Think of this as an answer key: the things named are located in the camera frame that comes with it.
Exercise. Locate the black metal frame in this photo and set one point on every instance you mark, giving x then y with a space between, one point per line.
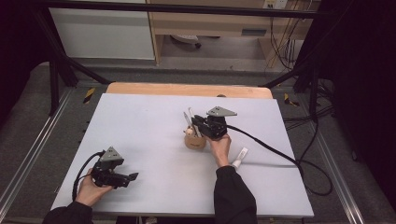
174 8

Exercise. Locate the black curtain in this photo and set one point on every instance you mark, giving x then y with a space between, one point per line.
361 93
18 46

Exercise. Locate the aluminium floor rail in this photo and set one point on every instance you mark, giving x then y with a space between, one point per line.
34 146
339 180

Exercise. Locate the white cabinet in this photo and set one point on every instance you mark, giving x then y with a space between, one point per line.
102 34

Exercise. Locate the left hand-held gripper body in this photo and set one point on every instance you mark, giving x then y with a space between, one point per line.
107 169

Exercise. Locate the white table mat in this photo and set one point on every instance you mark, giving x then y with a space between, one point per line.
149 149

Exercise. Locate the wooden desk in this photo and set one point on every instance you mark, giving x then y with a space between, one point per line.
202 23

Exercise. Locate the white wall socket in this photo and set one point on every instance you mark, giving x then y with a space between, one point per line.
275 3

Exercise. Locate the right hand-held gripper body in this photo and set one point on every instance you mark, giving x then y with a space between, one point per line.
216 124

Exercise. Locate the thin white stick tube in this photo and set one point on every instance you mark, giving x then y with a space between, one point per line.
193 119

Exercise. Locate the office chair base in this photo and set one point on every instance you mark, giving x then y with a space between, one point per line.
186 39

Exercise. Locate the person's left hand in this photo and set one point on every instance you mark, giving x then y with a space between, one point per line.
90 189

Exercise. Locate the person's right hand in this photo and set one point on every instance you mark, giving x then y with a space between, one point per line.
220 149

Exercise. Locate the white cosmetic tube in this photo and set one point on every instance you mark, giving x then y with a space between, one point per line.
241 157

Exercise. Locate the white ballpoint pen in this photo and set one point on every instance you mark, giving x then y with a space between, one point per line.
186 121

